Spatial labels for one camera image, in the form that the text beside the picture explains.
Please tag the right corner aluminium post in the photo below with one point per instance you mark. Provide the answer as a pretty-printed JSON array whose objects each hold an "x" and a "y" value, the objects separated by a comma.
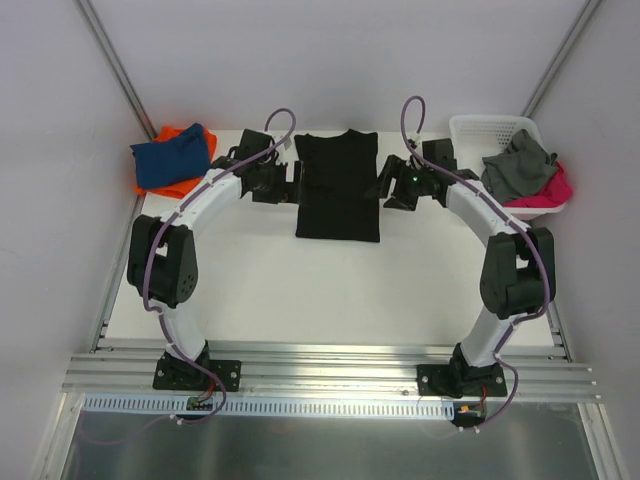
[{"x": 569, "y": 42}]

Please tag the grey green t shirt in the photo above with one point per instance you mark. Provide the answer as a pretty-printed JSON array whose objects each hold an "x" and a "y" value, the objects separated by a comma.
[{"x": 521, "y": 170}]

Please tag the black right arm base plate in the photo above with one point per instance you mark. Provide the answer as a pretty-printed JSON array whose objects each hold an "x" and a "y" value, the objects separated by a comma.
[{"x": 456, "y": 382}]

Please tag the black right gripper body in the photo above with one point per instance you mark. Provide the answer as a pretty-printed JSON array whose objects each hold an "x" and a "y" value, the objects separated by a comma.
[{"x": 398, "y": 181}]

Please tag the aluminium mounting rail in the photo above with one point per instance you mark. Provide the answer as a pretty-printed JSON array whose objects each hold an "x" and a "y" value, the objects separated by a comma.
[{"x": 544, "y": 374}]

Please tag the blue t shirt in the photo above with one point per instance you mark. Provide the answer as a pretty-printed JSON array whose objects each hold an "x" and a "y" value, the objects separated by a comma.
[{"x": 170, "y": 160}]

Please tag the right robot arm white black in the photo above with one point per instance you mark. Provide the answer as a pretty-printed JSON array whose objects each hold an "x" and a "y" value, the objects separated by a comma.
[{"x": 517, "y": 280}]

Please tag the black t shirt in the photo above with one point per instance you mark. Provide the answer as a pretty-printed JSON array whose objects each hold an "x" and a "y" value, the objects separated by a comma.
[{"x": 338, "y": 174}]

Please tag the white slotted cable duct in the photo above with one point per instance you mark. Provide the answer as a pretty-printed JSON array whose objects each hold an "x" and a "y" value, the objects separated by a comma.
[{"x": 265, "y": 406}]

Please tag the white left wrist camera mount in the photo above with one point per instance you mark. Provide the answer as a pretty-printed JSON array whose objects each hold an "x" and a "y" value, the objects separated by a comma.
[{"x": 285, "y": 151}]

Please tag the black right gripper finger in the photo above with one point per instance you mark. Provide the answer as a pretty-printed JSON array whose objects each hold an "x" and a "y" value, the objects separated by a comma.
[
  {"x": 390, "y": 171},
  {"x": 401, "y": 203}
]

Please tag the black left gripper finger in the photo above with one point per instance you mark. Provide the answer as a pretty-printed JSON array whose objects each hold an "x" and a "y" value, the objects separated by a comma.
[
  {"x": 293, "y": 171},
  {"x": 275, "y": 197}
]

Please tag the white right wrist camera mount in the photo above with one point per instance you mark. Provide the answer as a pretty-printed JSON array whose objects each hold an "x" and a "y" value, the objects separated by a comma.
[{"x": 415, "y": 140}]

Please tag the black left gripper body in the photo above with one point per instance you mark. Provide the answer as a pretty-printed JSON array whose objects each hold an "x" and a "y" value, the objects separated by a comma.
[{"x": 291, "y": 181}]

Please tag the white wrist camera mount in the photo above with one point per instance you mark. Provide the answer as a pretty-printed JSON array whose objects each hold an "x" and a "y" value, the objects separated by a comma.
[
  {"x": 415, "y": 140},
  {"x": 285, "y": 151}
]

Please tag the corner aluminium post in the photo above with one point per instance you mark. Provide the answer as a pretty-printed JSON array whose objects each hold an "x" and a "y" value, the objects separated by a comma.
[
  {"x": 95, "y": 26},
  {"x": 569, "y": 42}
]

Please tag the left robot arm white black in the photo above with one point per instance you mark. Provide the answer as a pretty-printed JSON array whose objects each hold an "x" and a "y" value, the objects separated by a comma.
[{"x": 162, "y": 263}]

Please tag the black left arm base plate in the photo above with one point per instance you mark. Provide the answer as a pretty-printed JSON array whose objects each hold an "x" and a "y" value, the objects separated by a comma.
[{"x": 172, "y": 374}]

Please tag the pink t shirt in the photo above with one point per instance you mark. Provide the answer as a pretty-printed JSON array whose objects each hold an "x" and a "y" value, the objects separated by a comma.
[{"x": 557, "y": 191}]

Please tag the white plastic laundry basket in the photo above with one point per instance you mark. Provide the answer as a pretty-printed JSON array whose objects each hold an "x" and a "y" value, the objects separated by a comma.
[{"x": 477, "y": 136}]

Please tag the left corner aluminium post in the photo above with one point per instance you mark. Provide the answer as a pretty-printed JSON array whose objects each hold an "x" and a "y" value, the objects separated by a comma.
[{"x": 95, "y": 26}]

